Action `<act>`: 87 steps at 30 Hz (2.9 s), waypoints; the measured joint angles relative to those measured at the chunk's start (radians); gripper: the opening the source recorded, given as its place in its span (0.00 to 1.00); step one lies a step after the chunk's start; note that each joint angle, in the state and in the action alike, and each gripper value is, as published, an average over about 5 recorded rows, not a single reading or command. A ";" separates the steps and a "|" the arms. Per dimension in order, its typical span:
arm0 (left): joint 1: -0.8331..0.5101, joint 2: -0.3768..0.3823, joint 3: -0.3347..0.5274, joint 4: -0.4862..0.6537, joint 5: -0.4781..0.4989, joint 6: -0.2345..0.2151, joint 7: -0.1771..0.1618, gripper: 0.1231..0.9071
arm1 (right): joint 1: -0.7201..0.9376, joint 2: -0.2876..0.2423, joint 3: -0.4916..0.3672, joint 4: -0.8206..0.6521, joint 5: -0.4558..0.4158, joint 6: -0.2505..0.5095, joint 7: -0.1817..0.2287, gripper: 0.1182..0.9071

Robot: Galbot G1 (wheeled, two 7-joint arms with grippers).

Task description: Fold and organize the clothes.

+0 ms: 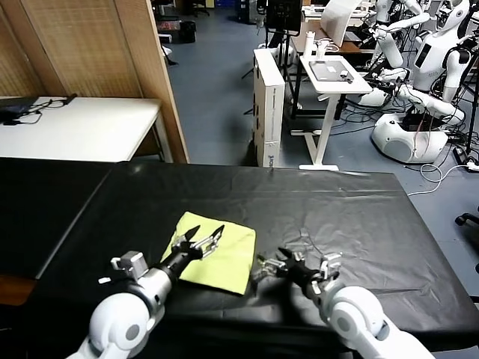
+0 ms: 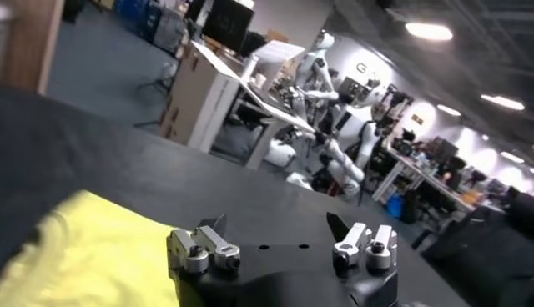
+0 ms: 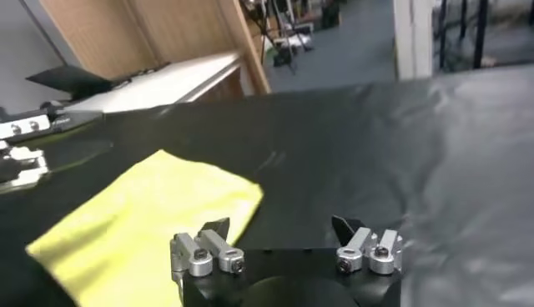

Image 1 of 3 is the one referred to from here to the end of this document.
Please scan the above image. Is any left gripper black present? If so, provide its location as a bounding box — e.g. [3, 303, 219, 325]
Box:
[160, 224, 225, 280]

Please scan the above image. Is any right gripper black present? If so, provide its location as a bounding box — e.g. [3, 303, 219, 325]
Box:
[254, 246, 323, 292]

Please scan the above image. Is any yellow-green t-shirt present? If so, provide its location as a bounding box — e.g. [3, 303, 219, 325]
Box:
[159, 211, 257, 296]

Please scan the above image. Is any black plastic table cover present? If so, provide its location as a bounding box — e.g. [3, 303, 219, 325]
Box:
[22, 161, 479, 359]

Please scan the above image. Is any tall white cardboard box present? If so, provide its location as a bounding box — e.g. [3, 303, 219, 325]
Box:
[253, 48, 286, 168]

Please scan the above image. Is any white rectangular table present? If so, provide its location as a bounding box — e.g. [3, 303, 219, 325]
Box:
[0, 96, 174, 164]

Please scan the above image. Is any black side table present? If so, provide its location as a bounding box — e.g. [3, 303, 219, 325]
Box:
[0, 156, 115, 281]

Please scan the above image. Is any white standing desk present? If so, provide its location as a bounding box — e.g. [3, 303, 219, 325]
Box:
[290, 55, 373, 172]

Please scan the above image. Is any black office chair base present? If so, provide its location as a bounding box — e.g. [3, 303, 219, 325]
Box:
[454, 212, 479, 277]

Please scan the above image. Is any grey closed laptop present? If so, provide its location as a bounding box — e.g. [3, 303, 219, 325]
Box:
[308, 60, 355, 82]

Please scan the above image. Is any floor power strip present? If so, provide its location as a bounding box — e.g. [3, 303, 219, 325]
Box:
[452, 147, 479, 171]

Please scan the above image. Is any black waste bin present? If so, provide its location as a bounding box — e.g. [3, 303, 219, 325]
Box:
[181, 21, 198, 44]

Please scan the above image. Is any white desk gadget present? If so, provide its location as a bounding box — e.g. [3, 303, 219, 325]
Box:
[315, 40, 334, 61]

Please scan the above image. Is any white drink bottle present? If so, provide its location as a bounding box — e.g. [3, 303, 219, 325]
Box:
[302, 31, 316, 60]

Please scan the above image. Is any wooden folding screen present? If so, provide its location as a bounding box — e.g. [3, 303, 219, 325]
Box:
[0, 0, 190, 165]

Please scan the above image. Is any brown wooden table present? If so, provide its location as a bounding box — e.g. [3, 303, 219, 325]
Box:
[290, 20, 379, 57]

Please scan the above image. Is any black laptop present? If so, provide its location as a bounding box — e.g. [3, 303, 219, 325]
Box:
[0, 96, 40, 117]

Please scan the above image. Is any black tripod stand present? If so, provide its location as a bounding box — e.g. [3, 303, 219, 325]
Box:
[463, 55, 479, 158]

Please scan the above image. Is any white curved panel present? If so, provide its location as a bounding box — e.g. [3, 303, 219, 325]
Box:
[321, 0, 364, 48]

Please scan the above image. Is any white humanoid robot with base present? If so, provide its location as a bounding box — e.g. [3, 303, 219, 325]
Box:
[357, 0, 472, 165]

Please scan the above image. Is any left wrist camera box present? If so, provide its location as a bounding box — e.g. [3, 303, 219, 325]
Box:
[110, 251, 150, 280]

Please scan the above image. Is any white floor cable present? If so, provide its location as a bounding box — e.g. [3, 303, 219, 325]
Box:
[406, 162, 479, 197]

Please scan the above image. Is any black cable with adapter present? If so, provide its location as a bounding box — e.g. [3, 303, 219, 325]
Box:
[3, 93, 78, 126]

